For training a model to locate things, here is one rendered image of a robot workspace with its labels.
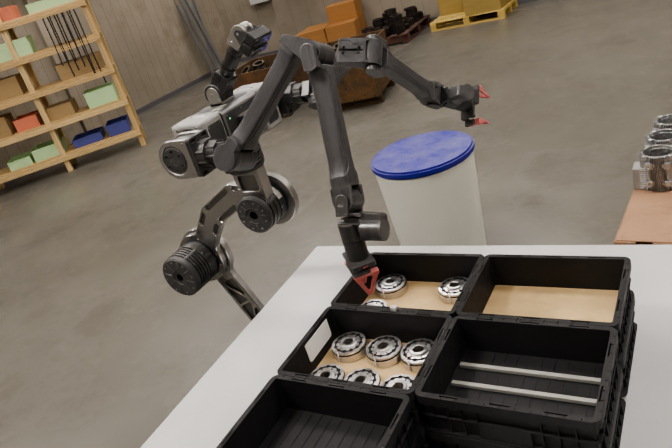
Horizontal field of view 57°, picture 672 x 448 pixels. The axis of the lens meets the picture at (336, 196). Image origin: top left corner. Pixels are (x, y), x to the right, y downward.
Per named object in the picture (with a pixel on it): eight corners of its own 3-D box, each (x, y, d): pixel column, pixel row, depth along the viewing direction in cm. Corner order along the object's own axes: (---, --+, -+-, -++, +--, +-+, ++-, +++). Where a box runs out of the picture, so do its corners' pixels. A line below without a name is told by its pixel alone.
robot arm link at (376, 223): (351, 192, 160) (334, 194, 152) (391, 190, 154) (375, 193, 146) (354, 238, 160) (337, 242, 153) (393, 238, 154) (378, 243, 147)
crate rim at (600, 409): (414, 402, 141) (412, 395, 140) (455, 321, 163) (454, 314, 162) (601, 433, 119) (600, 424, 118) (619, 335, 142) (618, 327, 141)
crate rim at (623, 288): (455, 321, 163) (454, 314, 162) (487, 260, 186) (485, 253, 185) (619, 335, 142) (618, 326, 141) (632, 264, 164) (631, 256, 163)
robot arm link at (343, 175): (318, 52, 163) (295, 47, 153) (336, 45, 160) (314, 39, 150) (351, 211, 161) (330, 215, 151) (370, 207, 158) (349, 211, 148)
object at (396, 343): (360, 358, 169) (359, 356, 169) (376, 334, 176) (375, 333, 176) (392, 362, 163) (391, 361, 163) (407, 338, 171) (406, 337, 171)
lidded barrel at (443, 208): (507, 233, 375) (485, 125, 349) (482, 288, 331) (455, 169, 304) (419, 234, 406) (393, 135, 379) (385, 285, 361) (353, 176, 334)
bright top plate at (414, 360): (393, 360, 164) (393, 358, 164) (412, 337, 171) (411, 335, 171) (426, 368, 158) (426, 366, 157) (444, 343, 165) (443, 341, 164)
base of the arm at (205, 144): (216, 165, 185) (202, 128, 181) (237, 163, 181) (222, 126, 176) (198, 178, 178) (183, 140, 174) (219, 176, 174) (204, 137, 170)
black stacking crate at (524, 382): (424, 433, 144) (413, 396, 140) (463, 350, 167) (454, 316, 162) (606, 468, 123) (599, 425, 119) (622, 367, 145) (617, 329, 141)
